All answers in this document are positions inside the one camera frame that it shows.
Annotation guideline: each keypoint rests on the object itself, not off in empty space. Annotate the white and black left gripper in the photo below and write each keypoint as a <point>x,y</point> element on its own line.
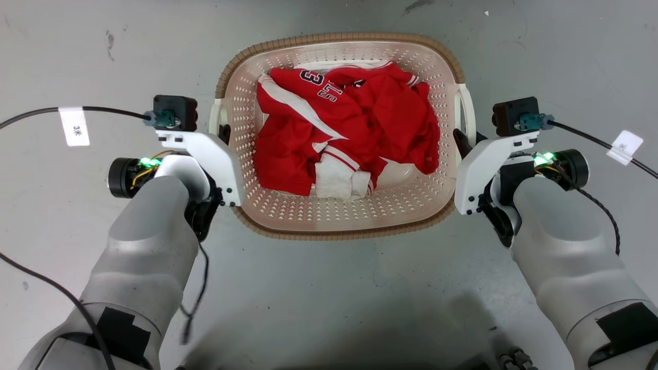
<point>221,159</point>

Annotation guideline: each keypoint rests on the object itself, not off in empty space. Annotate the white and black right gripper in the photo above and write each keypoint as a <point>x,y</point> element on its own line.
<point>478,164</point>

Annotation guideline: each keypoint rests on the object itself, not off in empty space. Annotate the beige laundry basket brown rim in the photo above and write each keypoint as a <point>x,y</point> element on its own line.
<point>339,216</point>

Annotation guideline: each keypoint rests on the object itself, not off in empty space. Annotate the white and grey left robot arm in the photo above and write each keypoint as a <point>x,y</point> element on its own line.
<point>144,246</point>

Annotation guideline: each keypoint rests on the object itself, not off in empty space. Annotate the white and grey right robot arm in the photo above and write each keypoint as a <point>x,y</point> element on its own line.
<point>565,252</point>

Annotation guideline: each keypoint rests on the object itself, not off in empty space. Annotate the dark robot base part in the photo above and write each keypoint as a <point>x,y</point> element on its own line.
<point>516,359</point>

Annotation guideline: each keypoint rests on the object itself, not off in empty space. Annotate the red and white jersey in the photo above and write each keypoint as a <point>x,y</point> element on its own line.
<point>380,123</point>

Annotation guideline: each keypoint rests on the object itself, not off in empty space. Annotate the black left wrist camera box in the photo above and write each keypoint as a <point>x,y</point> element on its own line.
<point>177,113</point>

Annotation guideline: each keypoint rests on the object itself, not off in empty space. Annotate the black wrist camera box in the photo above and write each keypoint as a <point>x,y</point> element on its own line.
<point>514,115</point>
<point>177,113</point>

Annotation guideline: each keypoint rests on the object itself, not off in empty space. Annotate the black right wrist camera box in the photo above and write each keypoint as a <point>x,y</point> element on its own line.
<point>514,115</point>

